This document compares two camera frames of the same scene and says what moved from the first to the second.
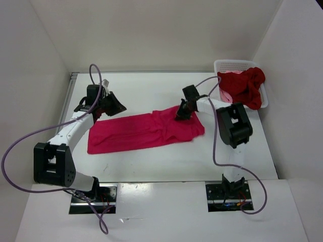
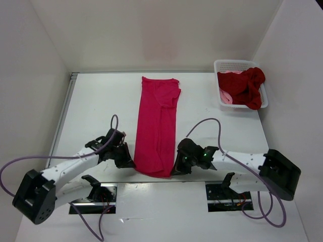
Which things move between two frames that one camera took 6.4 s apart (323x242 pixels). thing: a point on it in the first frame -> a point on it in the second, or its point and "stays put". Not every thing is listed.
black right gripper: [180, 114] -> [179, 168]
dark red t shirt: [244, 87] stays put
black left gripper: [116, 104] -> [126, 161]
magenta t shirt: [119, 133] -> [155, 149]
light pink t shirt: [225, 97] stays put
